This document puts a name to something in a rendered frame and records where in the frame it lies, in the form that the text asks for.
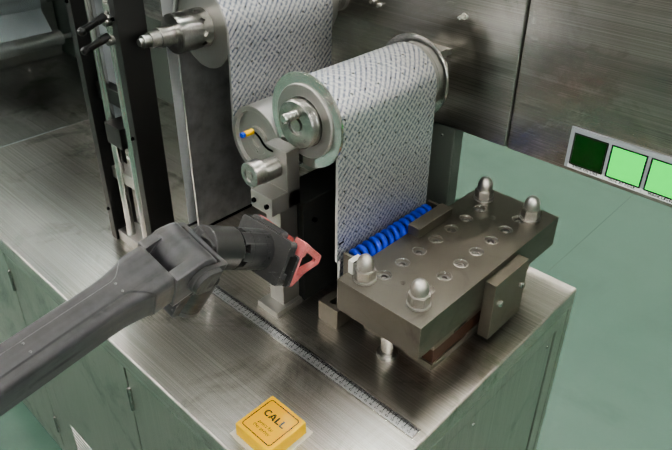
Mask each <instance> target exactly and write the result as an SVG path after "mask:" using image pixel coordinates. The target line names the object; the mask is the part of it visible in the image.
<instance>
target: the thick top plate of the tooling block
mask: <svg viewBox="0 0 672 450"><path fill-rule="evenodd" d="M474 194H475V190H473V191H472V192H470V193H468V194H467V195H465V196H464V197H462V198H461V199H459V200H458V201H456V202H455V203H453V204H452V205H450V206H449V207H451V208H452V216H451V217H450V218H448V219H447V220H445V221H444V222H442V223H441V224H439V225H438V226H436V227H435V228H433V229H432V230H430V231H429V232H427V233H426V234H425V235H423V236H422V237H420V238H417V237H415V236H413V235H411V234H409V233H407V234H406V235H404V236H403V237H401V238H400V239H398V240H396V241H395V242H393V243H392V244H390V245H389V246H387V247H386V248H384V249H383V250H381V251H380V252H378V253H377V254H375V255H373V256H372V257H373V259H374V266H375V268H376V276H377V281H376V282H375V283H374V284H373V285H370V286H361V285H358V284H356V283H355V282H354V280H353V275H354V274H353V275H352V274H350V273H348V272H347V273H346V274H344V275H343V276H341V277H340V278H338V284H337V309H338V310H340V311H342V312H343V313H345V314H346V315H348V316H349V317H351V318H353V319H354V320H356V321H357V322H359V323H360V324H362V325H364V326H365V327H367V328H368V329H370V330H371V331H373V332H375V333H376V334H378V335H379V336H381V337H382V338H384V339H386V340H387V341H389V342H390V343H392V344H393V345H395V346H397V347H398V348H400V349H401V350H403V351H404V352H406V353H408V354H409V355H411V356H412V357H414V358H415V359H417V360H418V359H420V358H421V357H422V356H423V355H424V354H425V353H427V352H428V351H429V350H430V349H431V348H432V347H434V346H435V345H436V344H437V343H438V342H439V341H441V340H442V339H443V338H444V337H445V336H446V335H448V334H449V333H450V332H451V331H452V330H453V329H455V328H456V327H457V326H458V325H459V324H460V323H462V322H463V321H464V320H465V319H466V318H467V317H469V316H470V315H471V314H472V313H473V312H474V311H476V310H477V309H478V308H479V307H480V306H481V305H482V301H483V295H484V288H485V282H486V281H487V280H488V279H489V278H490V277H491V276H493V275H494V274H495V273H496V272H498V271H499V270H500V269H501V268H502V267H504V266H505V265H506V264H507V263H508V262H510V261H511V260H512V259H513V258H515V257H516V256H517V255H518V254H520V255H522V256H524V257H526V258H528V259H529V263H528V265H529V264H530V263H531V262H533V261H534V260H535V259H536V258H537V257H538V256H540V255H541V254H542V253H543V252H544V251H545V250H547V249H548V248H549V247H550V246H551V245H552V244H553V241H554V236H555V232H556V227H557V223H558V218H559V217H558V216H556V215H553V214H551V213H548V212H546V211H544V210H541V215H540V217H541V220H540V222H538V223H535V224H530V223H526V222H524V221H522V220H521V219H520V218H519V215H520V213H521V208H522V206H523V205H524V202H522V201H519V200H517V199H515V198H512V197H510V196H507V195H505V194H502V193H500V192H498V191H495V190H494V195H493V197H494V200H493V201H492V202H491V203H480V202H477V201H476V200H474V198H473V197H474ZM417 278H423V279H425V280H426V281H427V282H428V284H429V292H430V293H431V308H430V309H429V310H427V311H425V312H415V311H412V310H410V309H409V308H408V307H407V305H406V300H407V297H408V291H409V290H410V289H411V284H412V282H413V281H414V280H415V279H417Z"/></svg>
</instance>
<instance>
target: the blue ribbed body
mask: <svg viewBox="0 0 672 450"><path fill-rule="evenodd" d="M433 208H434V207H433V206H429V205H428V204H422V205H421V206H420V207H418V208H416V209H415V211H411V212H410V213H409V214H407V215H405V216H404V218H400V219H399V220H398V221H395V222H394V223H393V224H392V225H389V226H387V228H386V229H382V230H381V232H378V233H376V234H375V235H374V236H371V237H369V239H368V240H365V241H363V242H362V244H358V245H357V246H356V247H355V248H352V249H350V250H349V254H351V255H353V256H355V255H357V254H359V255H362V254H364V253H367V254H370V255H371V256H373V255H375V254H377V253H378V252H380V251H381V250H383V249H384V248H386V247H387V246H389V245H390V244H392V243H393V242H395V241H396V240H398V239H400V238H401V237H403V236H404V235H406V234H407V233H408V224H410V223H411V222H413V221H414V220H416V219H417V218H419V217H420V216H422V215H424V214H425V213H427V212H428V211H430V210H431V209H433Z"/></svg>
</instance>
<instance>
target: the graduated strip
mask: <svg viewBox="0 0 672 450"><path fill-rule="evenodd" d="M212 294H213V295H215V296H216V297H217V298H219V299H220V300H221V301H223V302H224V303H226V304H227V305H228V306H230V307H231V308H232V309H234V310H235V311H237V312H238V313H239V314H241V315H242V316H243V317H245V318H246V319H248V320H249V321H250V322H252V323H253V324H254V325H256V326H257V327H259V328H260V329H261V330H263V331H264V332H265V333H267V334H268V335H270V336H271V337H272V338H274V339H275V340H276V341H278V342H279V343H281V344H282V345H283V346H285V347H286V348H287V349H289V350H290V351H291V352H293V353H294V354H296V355H297V356H298V357H300V358H301V359H302V360H304V361H305V362H307V363H308V364H309V365H311V366H312V367H313V368H315V369H316V370H318V371H319V372H320V373H322V374H323V375H324V376H326V377H327V378H329V379H330V380H331V381H333V382H334V383H335V384H337V385H338V386H340V387H341V388H342V389H344V390H345V391H346V392H348V393H349V394H351V395H352V396H353V397H355V398H356V399H357V400H359V401H360V402H361V403H363V404H364V405H366V406H367V407H368V408H370V409H371V410H372V411H374V412H375V413H377V414H378V415H379V416H381V417H382V418H383V419H385V420H386V421H388V422H389V423H390V424H392V425H393V426H394V427H396V428H397V429H399V430H400V431H401V432H403V433H404V434H405V435H407V436H408V437H410V438H411V439H413V438H414V437H415V436H416V435H417V434H418V433H419V432H420V431H421V429H420V428H418V427H417V426H416V425H414V424H413V423H411V422H410V421H409V420H407V419H406V418H404V417H403V416H402V415H400V414H399V413H397V412H396V411H395V410H393V409H392V408H390V407H389V406H387V405H386V404H385V403H383V402H382V401H380V400H379V399H378V398H376V397H375V396H373V395H372V394H371V393H369V392H368V391H366V390H365V389H364V388H362V387H361V386H359V385H358V384H357V383H355V382H354V381H352V380H351V379H349V378H348V377H347V376H345V375H344V374H342V373H341V372H340V371H338V370H337V369H335V368H334V367H333V366H331V365H330V364H328V363H327V362H326V361H324V360H323V359H321V358H320V357H319V356H317V355H316V354H314V353H313V352H311V351H310V350H309V349H307V348H306V347H304V346H303V345H302V344H300V343H299V342H297V341H296V340H295V339H293V338H292V337H290V336H289V335H288V334H286V333H285V332H283V331H282V330H280V329H279V328H278V327H276V326H275V325H273V324H272V323H271V322H269V321H268V320H266V319H265V318H264V317H262V316H261V315H259V314H258V313H257V312H255V311H254V310H252V309H251V308H250V307H248V306H247V305H245V304H244V303H242V302H241V301H240V300H238V299H237V298H235V297H234V296H233V295H231V294H230V293H228V292H227V291H226V290H224V289H223V288H221V287H220V286H219V285H217V286H216V288H215V289H214V291H213V292H212Z"/></svg>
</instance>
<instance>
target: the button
mask: <svg viewBox="0 0 672 450"><path fill-rule="evenodd" d="M236 433H237V435H238V436H239V437H240V438H242V439H243V440H244V441H245V442H246V443H247V444H248V445H249V446H250V447H252V448H253V449H254V450H286V449H287V448H289V447H290V446H291V445H292V444H293V443H295V442H296V441H297V440H298V439H299V438H301V437H302V436H303V435H304V434H305V433H306V423H305V421H304V420H302V419H301V418H300V417H299V416H297V415H296V414H295V413H294V412H293V411H291V410H290V409H289V408H288V407H286V406H285V405H284V404H283V403H281V402H280V401H279V400H278V399H276V398H275V397H274V396H271V397H270V398H269V399H267V400H266V401H265V402H263V403H262V404H261V405H259V406H258V407H257V408H255V409H254V410H253V411H251V412H250V413H249V414H247V415H246V416H245V417H243V418H242V419H241V420H239V421H238V422H237V423H236Z"/></svg>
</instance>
